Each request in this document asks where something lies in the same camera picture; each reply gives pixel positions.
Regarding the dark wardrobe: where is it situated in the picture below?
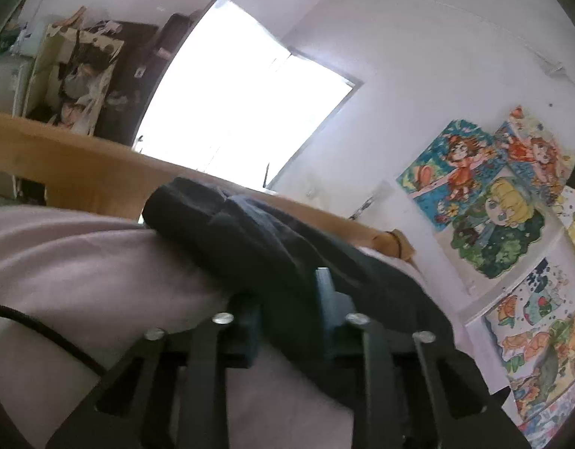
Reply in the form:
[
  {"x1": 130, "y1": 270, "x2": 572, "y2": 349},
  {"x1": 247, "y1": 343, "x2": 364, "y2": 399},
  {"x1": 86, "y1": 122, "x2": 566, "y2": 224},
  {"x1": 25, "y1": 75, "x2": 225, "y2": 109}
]
[{"x1": 97, "y1": 12, "x2": 196, "y2": 151}]

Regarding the blue cartoon girl poster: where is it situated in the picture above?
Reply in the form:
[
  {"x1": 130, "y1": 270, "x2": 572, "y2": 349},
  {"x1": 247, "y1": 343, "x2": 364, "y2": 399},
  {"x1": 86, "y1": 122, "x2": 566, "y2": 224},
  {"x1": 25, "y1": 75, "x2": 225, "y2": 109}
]
[{"x1": 396, "y1": 119, "x2": 498, "y2": 233}]

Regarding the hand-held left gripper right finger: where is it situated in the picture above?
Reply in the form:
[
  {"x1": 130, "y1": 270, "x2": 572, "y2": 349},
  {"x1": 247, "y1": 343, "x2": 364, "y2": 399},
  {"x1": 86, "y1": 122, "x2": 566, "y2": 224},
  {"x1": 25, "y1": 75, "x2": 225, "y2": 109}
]
[{"x1": 316, "y1": 266, "x2": 532, "y2": 449}]

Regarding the pink bedsheet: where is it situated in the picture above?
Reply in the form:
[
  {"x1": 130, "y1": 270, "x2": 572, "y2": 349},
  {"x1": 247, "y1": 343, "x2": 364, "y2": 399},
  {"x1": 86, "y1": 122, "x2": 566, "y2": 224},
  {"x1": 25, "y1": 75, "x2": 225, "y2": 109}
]
[{"x1": 0, "y1": 205, "x2": 456, "y2": 449}]

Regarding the white cabinet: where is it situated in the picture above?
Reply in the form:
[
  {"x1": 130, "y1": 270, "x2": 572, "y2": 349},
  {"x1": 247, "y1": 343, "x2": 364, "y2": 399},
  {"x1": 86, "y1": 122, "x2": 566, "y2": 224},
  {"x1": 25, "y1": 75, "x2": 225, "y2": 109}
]
[{"x1": 0, "y1": 54, "x2": 36, "y2": 119}]

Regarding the wooden bed frame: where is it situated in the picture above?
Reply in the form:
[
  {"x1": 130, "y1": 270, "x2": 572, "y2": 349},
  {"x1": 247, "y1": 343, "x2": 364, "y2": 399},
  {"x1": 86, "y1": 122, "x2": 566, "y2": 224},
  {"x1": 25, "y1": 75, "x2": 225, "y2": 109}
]
[{"x1": 0, "y1": 110, "x2": 415, "y2": 263}]

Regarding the black cable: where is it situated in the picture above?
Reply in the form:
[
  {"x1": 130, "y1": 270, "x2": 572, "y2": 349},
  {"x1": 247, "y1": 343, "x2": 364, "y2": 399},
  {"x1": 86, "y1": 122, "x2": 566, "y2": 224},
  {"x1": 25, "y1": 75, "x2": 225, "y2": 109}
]
[{"x1": 0, "y1": 303, "x2": 107, "y2": 377}]

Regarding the orange-haired figures poster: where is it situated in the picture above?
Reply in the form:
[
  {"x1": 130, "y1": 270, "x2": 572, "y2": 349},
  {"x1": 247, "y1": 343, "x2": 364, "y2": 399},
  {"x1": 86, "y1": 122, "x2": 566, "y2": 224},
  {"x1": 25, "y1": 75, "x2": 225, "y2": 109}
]
[{"x1": 494, "y1": 105, "x2": 575, "y2": 207}]

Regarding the blond figure green poster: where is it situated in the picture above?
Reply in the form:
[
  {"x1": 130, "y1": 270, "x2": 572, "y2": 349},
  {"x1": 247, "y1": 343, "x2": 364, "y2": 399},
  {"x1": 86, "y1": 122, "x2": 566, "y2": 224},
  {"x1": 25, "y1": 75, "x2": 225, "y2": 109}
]
[{"x1": 450, "y1": 175, "x2": 546, "y2": 280}]

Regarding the black garment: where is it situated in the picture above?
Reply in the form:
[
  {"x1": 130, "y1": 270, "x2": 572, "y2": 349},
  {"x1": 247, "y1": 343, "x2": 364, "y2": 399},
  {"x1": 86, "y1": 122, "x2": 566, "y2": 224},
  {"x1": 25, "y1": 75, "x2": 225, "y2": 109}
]
[{"x1": 142, "y1": 177, "x2": 490, "y2": 400}]

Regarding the bright window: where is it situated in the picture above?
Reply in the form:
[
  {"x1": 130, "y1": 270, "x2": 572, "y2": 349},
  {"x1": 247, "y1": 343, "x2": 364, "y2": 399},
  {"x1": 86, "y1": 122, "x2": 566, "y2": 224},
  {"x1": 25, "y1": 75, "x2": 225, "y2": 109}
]
[{"x1": 132, "y1": 0, "x2": 364, "y2": 193}]

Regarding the orange fruit drawing poster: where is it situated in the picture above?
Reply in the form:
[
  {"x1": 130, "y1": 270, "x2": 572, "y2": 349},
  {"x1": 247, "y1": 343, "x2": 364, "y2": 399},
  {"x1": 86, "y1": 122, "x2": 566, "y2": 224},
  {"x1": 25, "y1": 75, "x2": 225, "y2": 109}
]
[{"x1": 483, "y1": 257, "x2": 575, "y2": 433}]

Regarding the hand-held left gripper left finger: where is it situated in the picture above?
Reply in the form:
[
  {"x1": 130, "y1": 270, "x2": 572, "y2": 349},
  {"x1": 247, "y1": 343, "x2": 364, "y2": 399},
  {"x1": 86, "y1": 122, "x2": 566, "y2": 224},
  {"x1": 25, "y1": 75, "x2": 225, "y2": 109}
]
[{"x1": 48, "y1": 293, "x2": 262, "y2": 449}]

